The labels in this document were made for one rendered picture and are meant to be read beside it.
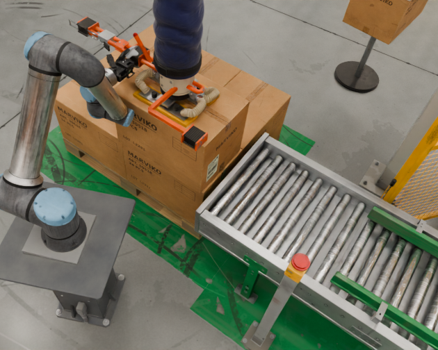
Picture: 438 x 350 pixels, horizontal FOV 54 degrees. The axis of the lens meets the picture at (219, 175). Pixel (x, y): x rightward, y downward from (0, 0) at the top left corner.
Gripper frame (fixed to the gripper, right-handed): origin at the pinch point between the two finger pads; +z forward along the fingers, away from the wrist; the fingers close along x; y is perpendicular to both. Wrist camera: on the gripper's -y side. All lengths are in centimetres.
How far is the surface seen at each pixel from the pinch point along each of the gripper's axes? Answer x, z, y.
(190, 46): 25.4, -3.6, 37.1
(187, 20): 38, -5, 36
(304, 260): -2, -47, 124
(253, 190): -52, 0, 80
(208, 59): -54, 75, -5
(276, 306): -45, -51, 124
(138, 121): -23.2, -19.2, 16.6
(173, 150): -29, -19, 40
